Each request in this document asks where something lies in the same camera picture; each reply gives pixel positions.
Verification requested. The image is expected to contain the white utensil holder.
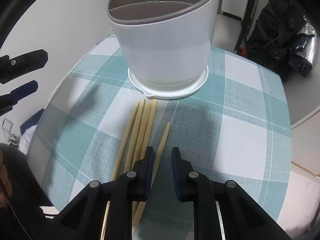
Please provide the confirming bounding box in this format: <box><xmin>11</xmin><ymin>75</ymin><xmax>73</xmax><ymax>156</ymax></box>
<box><xmin>107</xmin><ymin>0</ymin><xmax>222</xmax><ymax>101</ymax></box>

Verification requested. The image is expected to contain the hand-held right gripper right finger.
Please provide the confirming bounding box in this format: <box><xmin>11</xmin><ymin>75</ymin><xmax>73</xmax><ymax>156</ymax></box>
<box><xmin>171</xmin><ymin>147</ymin><xmax>272</xmax><ymax>240</ymax></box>

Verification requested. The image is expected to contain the black hanging coat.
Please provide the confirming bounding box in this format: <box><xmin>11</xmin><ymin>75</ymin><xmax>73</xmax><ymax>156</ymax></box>
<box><xmin>246</xmin><ymin>0</ymin><xmax>307</xmax><ymax>67</ymax></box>

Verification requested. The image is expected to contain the teal checked tablecloth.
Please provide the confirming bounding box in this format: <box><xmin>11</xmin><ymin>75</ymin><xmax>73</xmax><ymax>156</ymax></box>
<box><xmin>27</xmin><ymin>34</ymin><xmax>293</xmax><ymax>240</ymax></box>

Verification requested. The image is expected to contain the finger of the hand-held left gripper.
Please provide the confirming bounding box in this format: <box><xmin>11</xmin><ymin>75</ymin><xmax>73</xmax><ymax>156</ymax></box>
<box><xmin>0</xmin><ymin>49</ymin><xmax>48</xmax><ymax>85</ymax></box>
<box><xmin>0</xmin><ymin>80</ymin><xmax>38</xmax><ymax>117</ymax></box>

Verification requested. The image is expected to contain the white plastic bag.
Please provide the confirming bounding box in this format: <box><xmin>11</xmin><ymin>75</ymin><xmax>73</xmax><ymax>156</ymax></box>
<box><xmin>19</xmin><ymin>130</ymin><xmax>38</xmax><ymax>155</ymax></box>

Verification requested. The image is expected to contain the slim wooden chopstick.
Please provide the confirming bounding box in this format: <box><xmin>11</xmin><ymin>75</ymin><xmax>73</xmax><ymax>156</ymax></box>
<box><xmin>132</xmin><ymin>122</ymin><xmax>173</xmax><ymax>233</ymax></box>

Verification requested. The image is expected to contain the person's black jacket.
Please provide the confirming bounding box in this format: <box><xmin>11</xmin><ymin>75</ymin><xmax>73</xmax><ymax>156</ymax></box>
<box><xmin>0</xmin><ymin>142</ymin><xmax>59</xmax><ymax>240</ymax></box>

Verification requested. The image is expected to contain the dark blue flat item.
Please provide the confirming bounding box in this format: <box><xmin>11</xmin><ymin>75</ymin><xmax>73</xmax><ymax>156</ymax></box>
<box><xmin>20</xmin><ymin>116</ymin><xmax>40</xmax><ymax>134</ymax></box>

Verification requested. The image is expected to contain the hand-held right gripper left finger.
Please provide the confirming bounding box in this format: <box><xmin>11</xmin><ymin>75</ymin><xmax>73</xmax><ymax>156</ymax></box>
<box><xmin>51</xmin><ymin>146</ymin><xmax>154</xmax><ymax>240</ymax></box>

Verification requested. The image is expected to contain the silver folded umbrella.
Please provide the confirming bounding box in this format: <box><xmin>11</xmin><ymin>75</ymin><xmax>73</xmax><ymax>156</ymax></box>
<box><xmin>287</xmin><ymin>16</ymin><xmax>318</xmax><ymax>77</ymax></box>

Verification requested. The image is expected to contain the bundle of wooden chopsticks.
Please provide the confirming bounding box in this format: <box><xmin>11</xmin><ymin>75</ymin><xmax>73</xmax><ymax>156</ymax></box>
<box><xmin>100</xmin><ymin>99</ymin><xmax>158</xmax><ymax>240</ymax></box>

